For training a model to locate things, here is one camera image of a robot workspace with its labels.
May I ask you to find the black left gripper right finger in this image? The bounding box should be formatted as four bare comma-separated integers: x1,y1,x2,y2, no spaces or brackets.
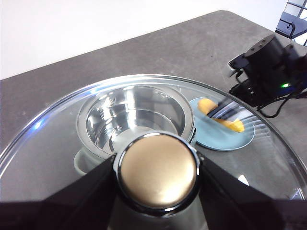
198,155,307,230

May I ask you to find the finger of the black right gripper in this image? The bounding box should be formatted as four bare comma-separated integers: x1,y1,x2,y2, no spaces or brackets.
214,107,240,120
207,98,231,118

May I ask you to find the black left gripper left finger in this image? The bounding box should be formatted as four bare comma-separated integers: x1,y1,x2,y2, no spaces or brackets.
0,154,118,230

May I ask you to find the yellow corn cob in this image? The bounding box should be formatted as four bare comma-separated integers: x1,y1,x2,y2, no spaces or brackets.
198,98,245,133

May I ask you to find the glass lid with green knob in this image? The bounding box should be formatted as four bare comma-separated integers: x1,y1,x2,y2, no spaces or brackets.
0,74,307,230

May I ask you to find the blue round plate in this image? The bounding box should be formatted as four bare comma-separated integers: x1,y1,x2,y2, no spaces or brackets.
188,96,255,151

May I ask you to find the pale green electric steamer pot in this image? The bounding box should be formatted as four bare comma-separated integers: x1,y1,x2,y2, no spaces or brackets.
73,85,196,175

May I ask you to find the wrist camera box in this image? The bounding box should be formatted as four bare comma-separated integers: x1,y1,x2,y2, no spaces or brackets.
227,54,251,72

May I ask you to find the black cable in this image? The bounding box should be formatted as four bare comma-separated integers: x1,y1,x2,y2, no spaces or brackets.
258,91,307,118

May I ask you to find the black metal frame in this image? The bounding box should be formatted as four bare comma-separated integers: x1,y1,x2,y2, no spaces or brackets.
275,0,307,46

